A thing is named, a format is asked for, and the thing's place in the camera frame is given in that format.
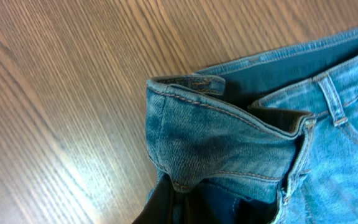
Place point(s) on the light blue denim jeans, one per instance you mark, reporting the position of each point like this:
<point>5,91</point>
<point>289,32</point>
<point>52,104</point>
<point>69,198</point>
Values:
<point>270,138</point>

